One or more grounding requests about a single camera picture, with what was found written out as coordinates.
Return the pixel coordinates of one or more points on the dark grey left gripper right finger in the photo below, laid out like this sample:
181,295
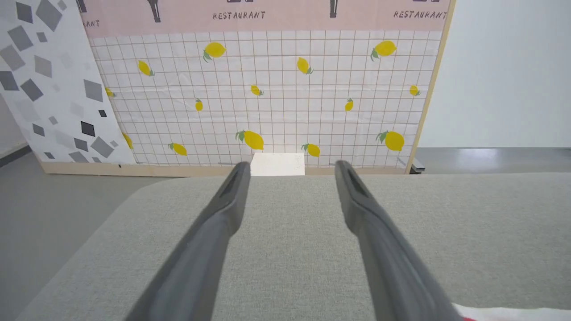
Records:
388,258

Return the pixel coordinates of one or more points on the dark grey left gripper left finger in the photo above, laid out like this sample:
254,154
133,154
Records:
203,249

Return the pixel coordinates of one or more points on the red garment with white trim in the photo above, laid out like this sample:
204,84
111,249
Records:
513,313

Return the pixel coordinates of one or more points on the grey fabric sofa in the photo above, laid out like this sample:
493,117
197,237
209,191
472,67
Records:
290,249

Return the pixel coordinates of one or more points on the small white paper sheet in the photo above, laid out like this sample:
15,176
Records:
277,164

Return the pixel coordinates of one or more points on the lemon print grid backdrop panel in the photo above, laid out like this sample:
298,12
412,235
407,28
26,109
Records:
276,89

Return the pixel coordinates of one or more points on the grey diamond pattern white panel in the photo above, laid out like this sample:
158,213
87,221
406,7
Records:
53,89

